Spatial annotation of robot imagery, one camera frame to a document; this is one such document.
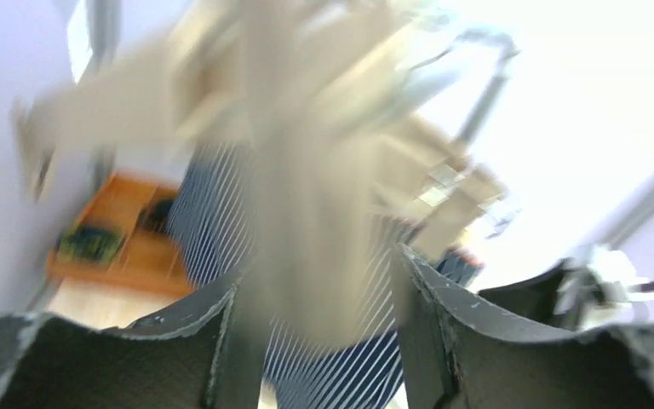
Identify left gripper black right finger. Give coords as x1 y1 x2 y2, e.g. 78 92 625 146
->
393 246 654 408

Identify navy white striped underwear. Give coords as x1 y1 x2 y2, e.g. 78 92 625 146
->
167 135 477 408

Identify beige hanger of striped underwear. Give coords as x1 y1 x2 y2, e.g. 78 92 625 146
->
14 0 523 345

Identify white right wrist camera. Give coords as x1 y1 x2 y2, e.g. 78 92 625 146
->
551 245 654 331

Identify aluminium frame rail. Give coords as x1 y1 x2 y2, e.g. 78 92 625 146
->
599 180 654 248

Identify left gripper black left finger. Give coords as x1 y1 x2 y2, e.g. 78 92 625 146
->
0 271 239 408

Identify orange wooden tray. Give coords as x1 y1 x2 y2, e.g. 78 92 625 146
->
45 172 194 298

